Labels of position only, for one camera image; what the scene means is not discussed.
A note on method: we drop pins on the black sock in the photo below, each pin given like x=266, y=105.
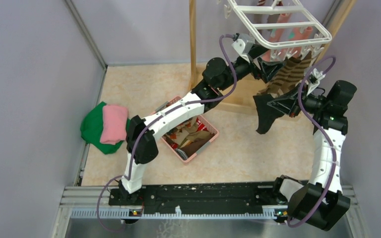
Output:
x=266, y=114

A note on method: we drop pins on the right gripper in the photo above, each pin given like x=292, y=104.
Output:
x=288, y=105

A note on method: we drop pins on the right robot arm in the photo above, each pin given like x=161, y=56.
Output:
x=321, y=198

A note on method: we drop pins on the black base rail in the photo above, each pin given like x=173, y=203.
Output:
x=236, y=200

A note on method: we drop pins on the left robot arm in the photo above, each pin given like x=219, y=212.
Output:
x=143, y=133

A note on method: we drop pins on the pink sock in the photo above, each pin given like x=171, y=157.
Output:
x=298, y=33

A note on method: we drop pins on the green cloth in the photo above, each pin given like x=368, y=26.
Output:
x=91, y=129

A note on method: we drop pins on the striped socks in basket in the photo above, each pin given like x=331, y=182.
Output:
x=193, y=134

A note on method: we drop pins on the maroon striped sock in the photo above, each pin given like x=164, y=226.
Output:
x=259, y=18

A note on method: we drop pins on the pink folded cloth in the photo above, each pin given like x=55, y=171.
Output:
x=114, y=124

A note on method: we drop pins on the white clip hanger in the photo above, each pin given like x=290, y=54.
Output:
x=300, y=17

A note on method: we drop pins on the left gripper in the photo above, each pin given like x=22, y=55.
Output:
x=270, y=69

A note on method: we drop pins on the pink plastic basket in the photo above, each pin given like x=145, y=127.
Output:
x=207, y=138

